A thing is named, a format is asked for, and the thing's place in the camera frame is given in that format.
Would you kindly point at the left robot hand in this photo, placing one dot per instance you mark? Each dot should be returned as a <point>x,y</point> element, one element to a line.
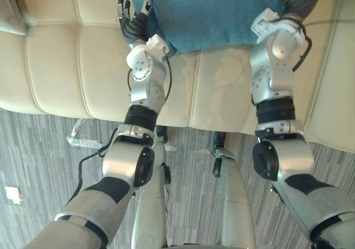
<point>132,24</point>

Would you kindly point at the blue cushion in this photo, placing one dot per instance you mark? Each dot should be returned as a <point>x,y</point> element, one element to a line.
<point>205,13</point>

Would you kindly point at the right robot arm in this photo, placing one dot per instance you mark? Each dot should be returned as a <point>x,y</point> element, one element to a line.
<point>280,116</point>

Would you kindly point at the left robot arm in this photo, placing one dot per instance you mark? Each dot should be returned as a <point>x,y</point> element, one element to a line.
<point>130,138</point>

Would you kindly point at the cream leather sofa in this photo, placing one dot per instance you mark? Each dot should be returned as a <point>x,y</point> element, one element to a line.
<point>83,66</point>

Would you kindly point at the grey cushion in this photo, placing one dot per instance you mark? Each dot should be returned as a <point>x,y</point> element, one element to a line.
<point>11,10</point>

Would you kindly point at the clear tape strip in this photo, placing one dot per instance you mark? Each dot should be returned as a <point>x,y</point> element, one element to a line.
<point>80,138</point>

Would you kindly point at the left robot leg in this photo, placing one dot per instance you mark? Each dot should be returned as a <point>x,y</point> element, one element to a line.
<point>151,199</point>

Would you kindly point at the small white floor tag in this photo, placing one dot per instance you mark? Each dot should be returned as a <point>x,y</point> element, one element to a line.
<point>13,195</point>

